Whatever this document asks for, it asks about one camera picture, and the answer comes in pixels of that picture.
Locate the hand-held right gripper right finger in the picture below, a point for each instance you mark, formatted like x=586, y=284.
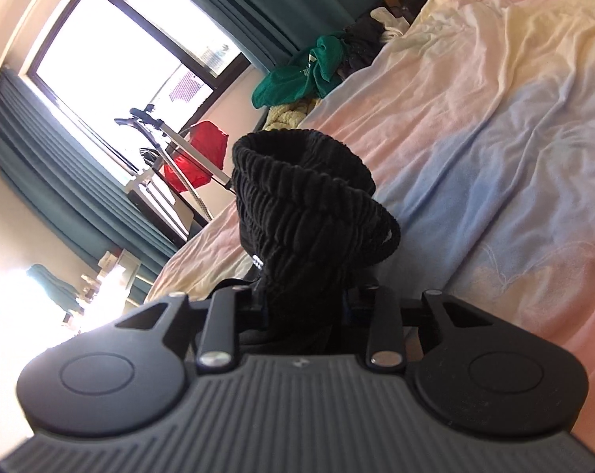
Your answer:
x=383, y=320

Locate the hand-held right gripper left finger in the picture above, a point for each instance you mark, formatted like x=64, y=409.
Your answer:
x=226, y=320

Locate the black pants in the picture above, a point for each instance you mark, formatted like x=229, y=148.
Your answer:
x=302, y=217

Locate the white dressing table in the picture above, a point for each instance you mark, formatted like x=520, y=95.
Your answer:
x=129, y=281

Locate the red garment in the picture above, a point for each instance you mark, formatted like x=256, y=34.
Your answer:
x=203, y=152

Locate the garment steamer stand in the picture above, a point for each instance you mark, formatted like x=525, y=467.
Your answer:
x=179, y=143

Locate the bed with pastel sheet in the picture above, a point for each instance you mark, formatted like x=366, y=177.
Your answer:
x=474, y=157

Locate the yellow knitted blanket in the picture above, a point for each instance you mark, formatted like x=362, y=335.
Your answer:
x=290, y=113

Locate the blue curtain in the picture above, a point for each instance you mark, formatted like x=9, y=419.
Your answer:
x=277, y=0
x=56, y=172

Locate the green garment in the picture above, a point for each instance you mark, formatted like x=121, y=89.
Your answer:
x=287, y=81

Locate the dark cloth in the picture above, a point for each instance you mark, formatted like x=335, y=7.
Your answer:
x=364, y=39

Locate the dark framed window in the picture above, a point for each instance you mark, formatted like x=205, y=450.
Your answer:
x=129, y=49

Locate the white cloth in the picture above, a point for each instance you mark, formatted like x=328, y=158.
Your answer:
x=388, y=22

